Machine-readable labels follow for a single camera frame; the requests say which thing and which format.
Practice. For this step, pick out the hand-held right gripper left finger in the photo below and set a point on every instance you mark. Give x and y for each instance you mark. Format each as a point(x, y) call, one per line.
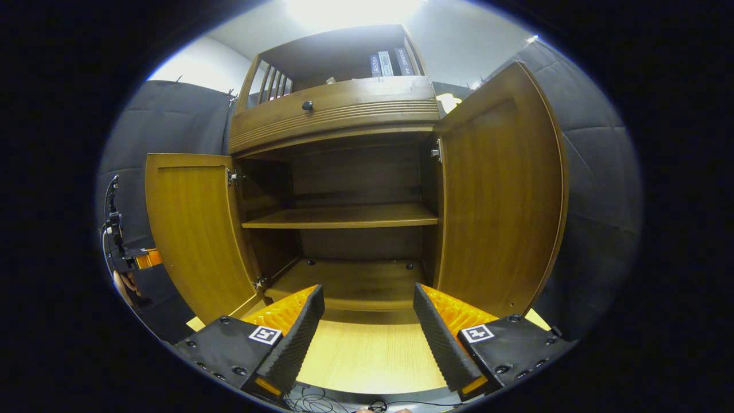
point(295, 344)

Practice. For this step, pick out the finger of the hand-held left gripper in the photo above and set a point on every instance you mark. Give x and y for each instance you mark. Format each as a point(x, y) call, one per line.
point(149, 259)

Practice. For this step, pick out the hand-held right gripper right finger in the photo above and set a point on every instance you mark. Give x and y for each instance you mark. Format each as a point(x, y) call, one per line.
point(441, 344)

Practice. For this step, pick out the wooden shoe cabinet door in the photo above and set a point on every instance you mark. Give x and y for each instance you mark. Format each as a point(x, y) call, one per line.
point(504, 201)
point(195, 229)

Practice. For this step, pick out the metal door hinge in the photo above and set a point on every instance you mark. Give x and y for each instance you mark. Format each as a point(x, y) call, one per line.
point(234, 176)
point(437, 150)
point(259, 282)

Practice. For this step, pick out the wooden inner shelf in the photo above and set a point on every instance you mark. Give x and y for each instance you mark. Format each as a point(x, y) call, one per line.
point(344, 217)

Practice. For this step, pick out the black backdrop cloth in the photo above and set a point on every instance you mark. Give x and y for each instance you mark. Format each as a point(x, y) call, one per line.
point(596, 201)

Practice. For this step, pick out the black drawer knob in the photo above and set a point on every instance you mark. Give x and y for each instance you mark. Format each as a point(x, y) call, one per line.
point(308, 105)

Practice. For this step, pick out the black book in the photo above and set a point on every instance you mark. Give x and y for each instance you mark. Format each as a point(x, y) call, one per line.
point(404, 62)

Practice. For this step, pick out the light grey book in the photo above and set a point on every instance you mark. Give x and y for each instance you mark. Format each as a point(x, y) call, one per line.
point(386, 64)

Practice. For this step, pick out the dark blue book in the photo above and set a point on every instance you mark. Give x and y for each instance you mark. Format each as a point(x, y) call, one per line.
point(375, 66)

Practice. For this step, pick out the small ceiling light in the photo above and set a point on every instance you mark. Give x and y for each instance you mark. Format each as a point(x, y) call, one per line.
point(532, 39)

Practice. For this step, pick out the large ceiling light panel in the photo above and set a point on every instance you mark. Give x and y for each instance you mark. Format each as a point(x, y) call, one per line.
point(355, 11)

